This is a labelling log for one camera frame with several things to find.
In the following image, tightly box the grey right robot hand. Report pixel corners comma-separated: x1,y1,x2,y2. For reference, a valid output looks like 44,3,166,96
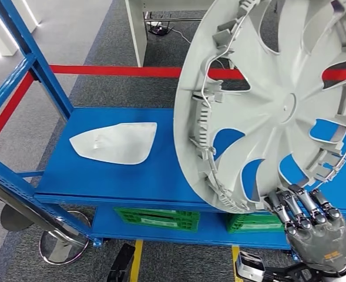
264,184,346,273

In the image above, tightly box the grey plastic hubcap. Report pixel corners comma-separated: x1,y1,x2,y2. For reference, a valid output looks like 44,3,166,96
173,0,346,215

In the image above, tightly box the blue metal shelf rack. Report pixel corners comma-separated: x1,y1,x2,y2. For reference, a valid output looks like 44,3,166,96
0,0,346,252

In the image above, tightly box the green plastic crate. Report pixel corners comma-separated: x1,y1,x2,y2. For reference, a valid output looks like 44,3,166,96
114,207,200,233
225,211,288,234

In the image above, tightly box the white plastic mirror cover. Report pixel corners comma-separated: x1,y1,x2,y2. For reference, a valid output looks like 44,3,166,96
69,122,157,166

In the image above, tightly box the black router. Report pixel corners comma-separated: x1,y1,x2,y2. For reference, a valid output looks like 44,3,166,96
147,21,173,36

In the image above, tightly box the white desk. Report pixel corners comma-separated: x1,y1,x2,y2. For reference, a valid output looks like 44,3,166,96
125,0,220,68

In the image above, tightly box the red barrier belt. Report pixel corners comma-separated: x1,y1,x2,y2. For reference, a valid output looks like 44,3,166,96
50,64,346,82
0,72,35,152

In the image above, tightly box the chrome stanchion with round base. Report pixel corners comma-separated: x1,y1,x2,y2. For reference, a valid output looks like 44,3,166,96
0,179,90,267

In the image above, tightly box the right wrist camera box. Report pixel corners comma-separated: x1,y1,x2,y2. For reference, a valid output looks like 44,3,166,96
234,251,267,282

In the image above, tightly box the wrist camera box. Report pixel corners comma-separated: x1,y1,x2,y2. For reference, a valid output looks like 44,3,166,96
106,243,136,282
234,251,267,282

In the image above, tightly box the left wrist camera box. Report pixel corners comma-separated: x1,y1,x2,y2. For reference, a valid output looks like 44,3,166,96
106,243,136,282

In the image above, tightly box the white floor cable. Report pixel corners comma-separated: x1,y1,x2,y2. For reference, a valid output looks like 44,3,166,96
171,28,191,45

